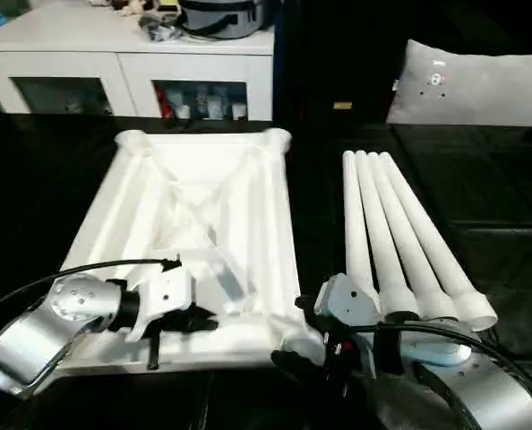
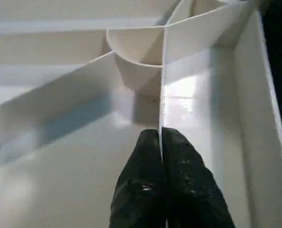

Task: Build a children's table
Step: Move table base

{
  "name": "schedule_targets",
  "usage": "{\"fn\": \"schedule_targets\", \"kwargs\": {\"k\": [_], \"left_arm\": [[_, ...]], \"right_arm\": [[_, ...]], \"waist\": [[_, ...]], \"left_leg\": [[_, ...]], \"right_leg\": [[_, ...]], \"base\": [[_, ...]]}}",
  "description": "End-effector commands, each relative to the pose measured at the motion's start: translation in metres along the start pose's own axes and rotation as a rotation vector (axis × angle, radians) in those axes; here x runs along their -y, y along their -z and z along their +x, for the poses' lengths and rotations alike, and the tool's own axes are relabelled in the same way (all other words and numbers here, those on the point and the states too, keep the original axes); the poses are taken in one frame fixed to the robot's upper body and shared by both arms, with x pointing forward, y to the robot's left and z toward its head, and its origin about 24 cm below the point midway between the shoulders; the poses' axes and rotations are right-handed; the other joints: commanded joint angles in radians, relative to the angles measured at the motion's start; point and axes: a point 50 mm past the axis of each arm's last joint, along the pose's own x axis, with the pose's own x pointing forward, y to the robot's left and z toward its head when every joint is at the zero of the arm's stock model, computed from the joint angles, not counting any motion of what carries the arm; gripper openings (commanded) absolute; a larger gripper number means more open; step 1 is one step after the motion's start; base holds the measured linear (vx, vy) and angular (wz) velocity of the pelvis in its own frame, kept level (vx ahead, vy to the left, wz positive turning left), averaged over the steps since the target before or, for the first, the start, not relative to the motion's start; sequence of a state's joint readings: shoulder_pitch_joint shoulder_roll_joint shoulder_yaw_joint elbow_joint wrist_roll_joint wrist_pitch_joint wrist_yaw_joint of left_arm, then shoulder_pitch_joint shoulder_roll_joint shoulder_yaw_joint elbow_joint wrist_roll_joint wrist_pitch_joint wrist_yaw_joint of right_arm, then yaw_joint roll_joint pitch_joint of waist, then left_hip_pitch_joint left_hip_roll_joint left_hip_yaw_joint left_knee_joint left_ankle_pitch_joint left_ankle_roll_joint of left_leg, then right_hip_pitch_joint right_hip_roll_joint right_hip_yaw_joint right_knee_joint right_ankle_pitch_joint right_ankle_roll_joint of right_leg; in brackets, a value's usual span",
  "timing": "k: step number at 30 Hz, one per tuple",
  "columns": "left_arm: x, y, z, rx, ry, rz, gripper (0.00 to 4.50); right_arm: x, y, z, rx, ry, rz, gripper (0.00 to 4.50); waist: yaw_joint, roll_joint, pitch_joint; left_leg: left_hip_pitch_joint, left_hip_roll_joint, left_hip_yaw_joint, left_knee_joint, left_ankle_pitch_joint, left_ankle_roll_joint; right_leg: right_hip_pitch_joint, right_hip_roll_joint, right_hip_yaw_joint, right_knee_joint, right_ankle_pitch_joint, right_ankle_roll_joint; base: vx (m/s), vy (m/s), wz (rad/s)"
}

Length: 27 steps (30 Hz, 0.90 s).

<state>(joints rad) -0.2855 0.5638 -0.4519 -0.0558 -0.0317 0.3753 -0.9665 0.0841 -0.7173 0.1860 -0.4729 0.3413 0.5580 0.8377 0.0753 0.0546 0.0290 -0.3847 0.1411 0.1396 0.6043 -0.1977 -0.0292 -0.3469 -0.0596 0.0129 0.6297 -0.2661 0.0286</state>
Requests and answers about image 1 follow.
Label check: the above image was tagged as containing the white plastic table leg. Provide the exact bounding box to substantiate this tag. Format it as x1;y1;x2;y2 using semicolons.
379;150;499;333
341;150;382;306
354;150;423;323
366;150;460;320

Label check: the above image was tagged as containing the white plastic table top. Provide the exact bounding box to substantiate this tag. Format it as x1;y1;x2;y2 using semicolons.
62;127;325;373

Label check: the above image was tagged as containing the black work mat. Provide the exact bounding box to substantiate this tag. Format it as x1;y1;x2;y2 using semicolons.
0;111;532;430

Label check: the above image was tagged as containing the black sofa with gold label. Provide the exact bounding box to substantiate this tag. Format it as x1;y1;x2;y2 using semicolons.
272;0;532;130

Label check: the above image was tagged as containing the white cabinet with glass doors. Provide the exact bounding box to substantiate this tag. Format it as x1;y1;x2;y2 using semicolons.
0;4;276;123

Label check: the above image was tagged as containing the grey printed pillow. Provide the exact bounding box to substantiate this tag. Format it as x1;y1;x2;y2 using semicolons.
385;39;532;127

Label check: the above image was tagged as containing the black plastic packet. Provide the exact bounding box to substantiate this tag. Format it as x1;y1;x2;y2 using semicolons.
140;11;183;44

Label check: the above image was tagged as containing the beige plush toy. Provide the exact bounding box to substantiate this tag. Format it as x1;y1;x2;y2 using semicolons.
90;0;159;17

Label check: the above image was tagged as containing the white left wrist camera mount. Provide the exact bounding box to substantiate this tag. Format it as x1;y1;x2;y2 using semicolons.
124;267;196;345

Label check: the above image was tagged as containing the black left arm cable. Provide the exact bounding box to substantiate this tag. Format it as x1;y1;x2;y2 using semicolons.
0;255;183;315

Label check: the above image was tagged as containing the grey bag with black strap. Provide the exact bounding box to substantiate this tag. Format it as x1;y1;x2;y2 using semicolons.
178;0;271;40

